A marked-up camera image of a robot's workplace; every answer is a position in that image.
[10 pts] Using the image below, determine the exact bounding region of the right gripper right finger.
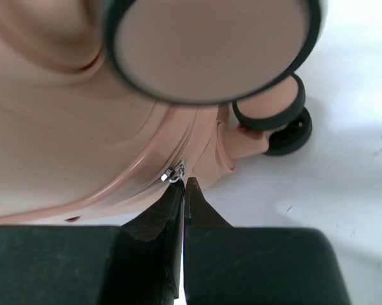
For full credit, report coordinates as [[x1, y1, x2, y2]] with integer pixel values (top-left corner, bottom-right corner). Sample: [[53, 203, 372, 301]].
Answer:
[[184, 178, 351, 304]]

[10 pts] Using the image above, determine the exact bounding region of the pink suitcase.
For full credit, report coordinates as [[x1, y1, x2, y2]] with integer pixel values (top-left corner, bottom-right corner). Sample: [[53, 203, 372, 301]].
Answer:
[[0, 1, 328, 225]]

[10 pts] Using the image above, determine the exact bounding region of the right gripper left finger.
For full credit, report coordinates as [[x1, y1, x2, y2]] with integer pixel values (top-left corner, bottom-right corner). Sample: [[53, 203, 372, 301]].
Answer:
[[0, 182, 183, 304]]

